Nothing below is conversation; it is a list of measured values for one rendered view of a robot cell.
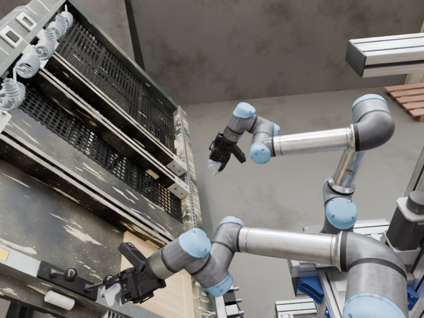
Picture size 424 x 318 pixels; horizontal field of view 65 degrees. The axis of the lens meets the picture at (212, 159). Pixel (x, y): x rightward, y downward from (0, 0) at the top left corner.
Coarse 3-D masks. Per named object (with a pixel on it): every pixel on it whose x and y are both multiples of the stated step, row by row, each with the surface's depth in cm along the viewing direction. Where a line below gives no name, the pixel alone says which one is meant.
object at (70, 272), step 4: (52, 268) 94; (68, 268) 88; (72, 268) 88; (52, 272) 93; (56, 272) 93; (60, 272) 92; (64, 272) 87; (68, 272) 86; (72, 272) 87; (76, 272) 88; (52, 276) 94; (56, 276) 94; (64, 276) 86; (68, 276) 86; (72, 276) 86; (76, 276) 87; (64, 280) 86; (68, 280) 86; (72, 280) 86
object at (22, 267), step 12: (12, 252) 89; (0, 264) 85; (12, 264) 87; (24, 264) 90; (36, 264) 93; (12, 276) 89; (24, 276) 90; (36, 276) 91; (48, 288) 94; (60, 288) 95; (84, 300) 101; (96, 300) 102; (120, 312) 108; (132, 312) 112; (144, 312) 116
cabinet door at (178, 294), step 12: (132, 240) 136; (144, 252) 138; (180, 276) 150; (168, 288) 138; (180, 288) 145; (156, 300) 128; (168, 300) 134; (180, 300) 140; (192, 300) 147; (156, 312) 124; (168, 312) 130; (180, 312) 136; (192, 312) 142
